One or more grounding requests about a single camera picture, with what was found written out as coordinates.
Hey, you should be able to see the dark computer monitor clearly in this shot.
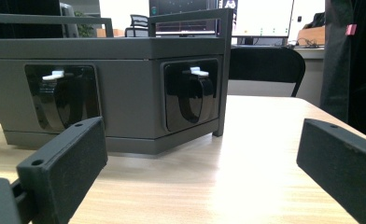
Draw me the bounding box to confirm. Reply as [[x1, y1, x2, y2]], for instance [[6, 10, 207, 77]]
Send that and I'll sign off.
[[148, 0, 218, 36]]

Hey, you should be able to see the black folding chair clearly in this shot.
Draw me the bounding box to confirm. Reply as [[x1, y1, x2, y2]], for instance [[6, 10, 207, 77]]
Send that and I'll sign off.
[[227, 46, 306, 98]]

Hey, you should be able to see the grey curtain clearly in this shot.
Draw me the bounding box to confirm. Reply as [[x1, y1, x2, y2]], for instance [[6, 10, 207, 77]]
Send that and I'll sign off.
[[319, 0, 355, 123]]

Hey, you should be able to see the dark grey spice rack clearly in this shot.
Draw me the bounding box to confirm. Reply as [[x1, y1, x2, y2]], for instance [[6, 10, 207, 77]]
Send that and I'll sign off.
[[0, 7, 234, 156]]

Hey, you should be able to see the pink clip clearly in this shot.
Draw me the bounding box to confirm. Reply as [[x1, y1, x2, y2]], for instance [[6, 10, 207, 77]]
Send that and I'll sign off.
[[345, 23, 358, 36]]

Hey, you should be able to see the green potted plant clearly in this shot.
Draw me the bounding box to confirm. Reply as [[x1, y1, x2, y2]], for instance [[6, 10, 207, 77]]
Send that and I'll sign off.
[[74, 10, 95, 38]]

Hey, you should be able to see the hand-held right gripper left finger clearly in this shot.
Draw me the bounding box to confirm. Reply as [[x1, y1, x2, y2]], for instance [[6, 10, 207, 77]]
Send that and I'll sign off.
[[16, 116, 109, 224]]

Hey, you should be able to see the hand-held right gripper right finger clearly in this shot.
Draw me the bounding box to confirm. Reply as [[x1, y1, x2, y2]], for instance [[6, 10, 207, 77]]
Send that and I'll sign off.
[[296, 118, 366, 224]]

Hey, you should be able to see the black mesh office chair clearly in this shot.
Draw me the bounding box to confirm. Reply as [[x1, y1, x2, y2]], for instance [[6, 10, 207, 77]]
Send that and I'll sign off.
[[124, 13, 150, 38]]

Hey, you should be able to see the brown cardboard box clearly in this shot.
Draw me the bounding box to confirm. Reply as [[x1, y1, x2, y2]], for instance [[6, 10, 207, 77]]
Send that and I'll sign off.
[[296, 25, 326, 47]]

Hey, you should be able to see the white lit computer monitor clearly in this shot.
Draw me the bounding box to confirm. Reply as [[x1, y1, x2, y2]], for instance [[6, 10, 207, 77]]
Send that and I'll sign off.
[[232, 0, 295, 47]]

